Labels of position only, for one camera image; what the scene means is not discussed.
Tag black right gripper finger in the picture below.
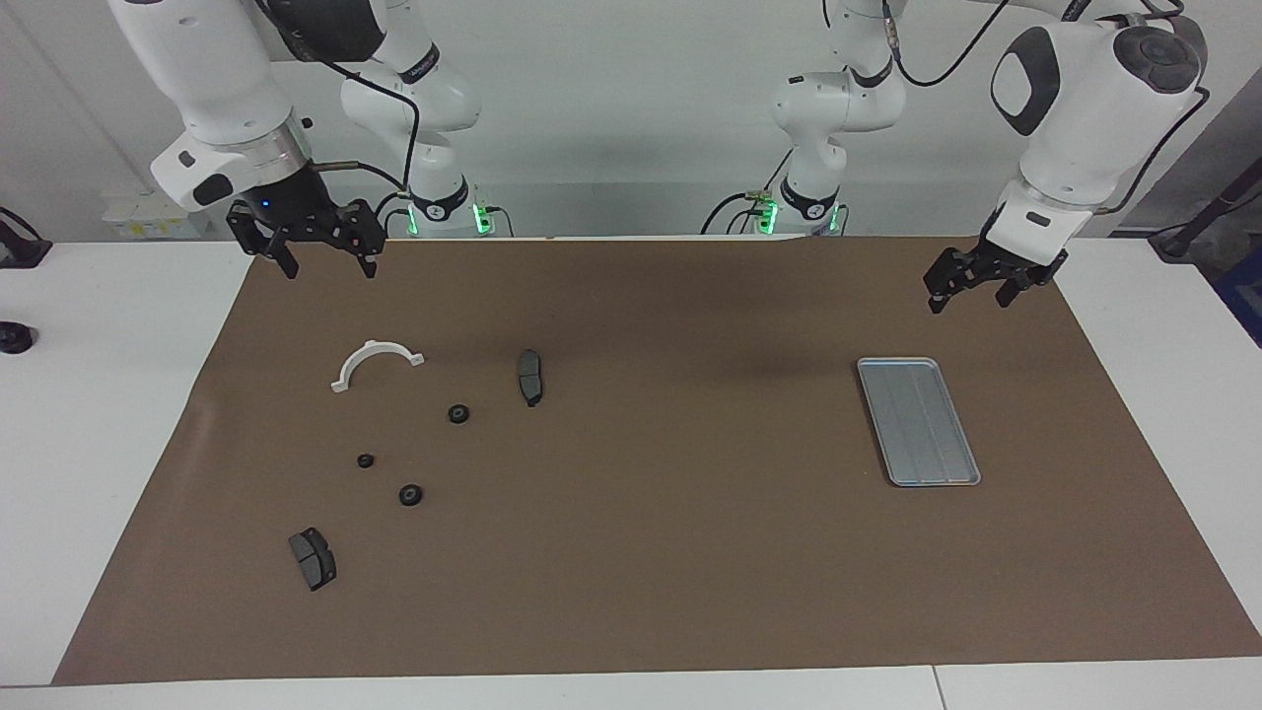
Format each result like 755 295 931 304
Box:
315 200 387 279
227 202 300 280

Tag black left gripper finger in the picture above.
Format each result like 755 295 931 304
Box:
994 274 1056 309
924 247 987 315

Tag silver metal tray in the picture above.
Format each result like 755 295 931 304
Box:
856 357 982 488

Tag blue crate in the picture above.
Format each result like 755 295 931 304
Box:
1213 247 1262 346

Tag black table clamp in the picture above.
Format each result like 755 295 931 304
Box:
0 207 52 269

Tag short dark brake pad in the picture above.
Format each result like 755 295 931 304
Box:
288 528 338 593

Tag brown table mat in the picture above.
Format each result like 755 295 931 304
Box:
51 235 1262 686

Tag black base cables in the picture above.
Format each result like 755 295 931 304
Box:
702 148 795 236
370 187 413 238

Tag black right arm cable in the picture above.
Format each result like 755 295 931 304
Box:
258 0 423 193

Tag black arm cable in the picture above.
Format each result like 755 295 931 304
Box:
880 0 1212 216
258 0 423 193

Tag white wall socket box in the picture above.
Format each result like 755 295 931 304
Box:
102 189 211 240

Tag white half-ring clamp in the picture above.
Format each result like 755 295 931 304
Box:
330 339 427 394

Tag black stand bracket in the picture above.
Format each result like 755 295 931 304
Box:
1149 163 1262 259

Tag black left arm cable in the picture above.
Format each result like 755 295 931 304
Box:
880 0 1212 216

